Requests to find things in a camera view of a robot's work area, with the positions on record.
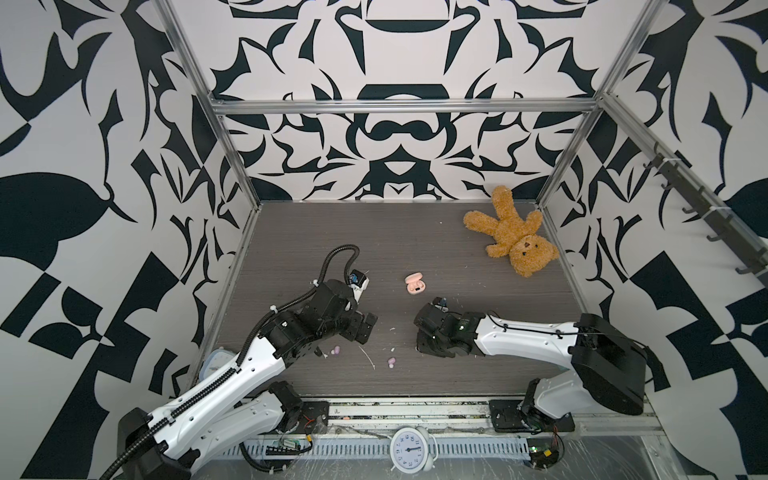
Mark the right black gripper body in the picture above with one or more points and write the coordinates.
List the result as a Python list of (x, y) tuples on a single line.
[(438, 346)]

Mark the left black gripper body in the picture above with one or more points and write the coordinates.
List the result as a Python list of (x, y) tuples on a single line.
[(347, 325)]

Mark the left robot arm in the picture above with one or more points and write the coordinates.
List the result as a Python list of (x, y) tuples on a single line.
[(243, 398)]

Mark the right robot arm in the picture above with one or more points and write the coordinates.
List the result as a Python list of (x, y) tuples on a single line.
[(603, 370)]

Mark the brown teddy bear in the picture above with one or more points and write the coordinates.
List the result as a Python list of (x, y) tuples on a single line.
[(513, 236)]

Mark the white analog clock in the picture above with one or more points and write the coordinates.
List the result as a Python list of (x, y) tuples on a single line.
[(413, 450)]

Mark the left circuit board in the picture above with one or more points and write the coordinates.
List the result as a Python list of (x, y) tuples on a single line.
[(290, 447)]

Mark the circuit board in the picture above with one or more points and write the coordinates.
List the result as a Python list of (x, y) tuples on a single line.
[(290, 447), (544, 453)]

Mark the light blue alarm clock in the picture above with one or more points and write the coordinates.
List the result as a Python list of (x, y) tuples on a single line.
[(215, 361)]

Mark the right circuit board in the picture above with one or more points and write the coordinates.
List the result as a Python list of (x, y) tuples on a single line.
[(544, 453)]

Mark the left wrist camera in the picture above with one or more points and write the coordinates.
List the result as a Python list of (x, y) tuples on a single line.
[(358, 282)]

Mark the aluminium front rail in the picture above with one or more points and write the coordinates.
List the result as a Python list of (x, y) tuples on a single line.
[(469, 415)]

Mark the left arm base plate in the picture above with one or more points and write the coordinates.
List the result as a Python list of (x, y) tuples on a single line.
[(313, 417)]

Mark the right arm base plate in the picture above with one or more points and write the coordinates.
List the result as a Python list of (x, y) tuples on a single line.
[(508, 416)]

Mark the white slotted cable duct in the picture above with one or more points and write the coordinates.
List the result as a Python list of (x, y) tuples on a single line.
[(339, 448)]

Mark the aluminium frame back bar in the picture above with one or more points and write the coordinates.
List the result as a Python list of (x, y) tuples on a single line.
[(389, 106)]

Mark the black wall hook rack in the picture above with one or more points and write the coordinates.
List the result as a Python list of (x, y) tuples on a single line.
[(701, 203)]

